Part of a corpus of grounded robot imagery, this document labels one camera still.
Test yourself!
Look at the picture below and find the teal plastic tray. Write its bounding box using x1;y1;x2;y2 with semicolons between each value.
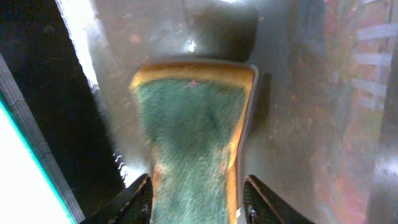
1;60;85;223

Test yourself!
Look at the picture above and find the yellow green sponge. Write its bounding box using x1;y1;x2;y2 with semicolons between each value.
129;61;258;223

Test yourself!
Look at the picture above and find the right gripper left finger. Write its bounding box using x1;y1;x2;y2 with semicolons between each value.
81;174;153;224

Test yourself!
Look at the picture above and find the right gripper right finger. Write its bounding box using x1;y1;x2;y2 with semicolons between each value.
243;175;314;224

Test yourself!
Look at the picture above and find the black tray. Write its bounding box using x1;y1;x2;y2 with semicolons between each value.
1;0;397;223

